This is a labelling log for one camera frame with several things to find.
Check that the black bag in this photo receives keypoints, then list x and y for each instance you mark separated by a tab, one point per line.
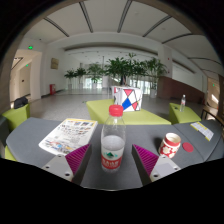
20	102

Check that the small clear water bottle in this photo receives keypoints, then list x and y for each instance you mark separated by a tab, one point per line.
182	103

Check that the wooden bench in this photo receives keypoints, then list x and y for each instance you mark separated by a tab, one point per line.
213	113

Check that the red and white mug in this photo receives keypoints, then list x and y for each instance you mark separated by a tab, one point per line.
169	146

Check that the flat round red coaster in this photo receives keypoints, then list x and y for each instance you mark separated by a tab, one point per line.
188	147

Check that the red fire extinguisher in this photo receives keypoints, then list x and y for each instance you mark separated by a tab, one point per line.
52	89

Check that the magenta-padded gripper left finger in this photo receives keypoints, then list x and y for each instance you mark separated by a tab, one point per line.
60	165

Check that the white box with coloured triangles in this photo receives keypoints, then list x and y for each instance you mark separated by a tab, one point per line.
128	98

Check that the clear red-capped water bottle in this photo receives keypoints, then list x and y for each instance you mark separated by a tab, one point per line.
113	146

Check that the group of potted green plants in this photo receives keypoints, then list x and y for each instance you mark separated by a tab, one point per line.
123	68

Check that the framed wall picture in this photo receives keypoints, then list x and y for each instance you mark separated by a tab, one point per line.
54	63

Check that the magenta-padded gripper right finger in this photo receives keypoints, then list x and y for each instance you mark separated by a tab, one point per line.
160	166

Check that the colourful printed magazine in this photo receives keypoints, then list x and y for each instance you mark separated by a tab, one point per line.
68	135

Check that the green exit sign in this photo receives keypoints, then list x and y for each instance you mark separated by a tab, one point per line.
30	47

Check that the small yellow-green low table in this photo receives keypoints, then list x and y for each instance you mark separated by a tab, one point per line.
183	116

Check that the large yellow-green low table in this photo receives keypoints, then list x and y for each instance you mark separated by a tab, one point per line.
146	117

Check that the yellow-green seat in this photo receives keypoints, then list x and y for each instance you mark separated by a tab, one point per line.
16	116

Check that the yellow and white leaflet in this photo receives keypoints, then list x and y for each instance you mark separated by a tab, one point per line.
202	130

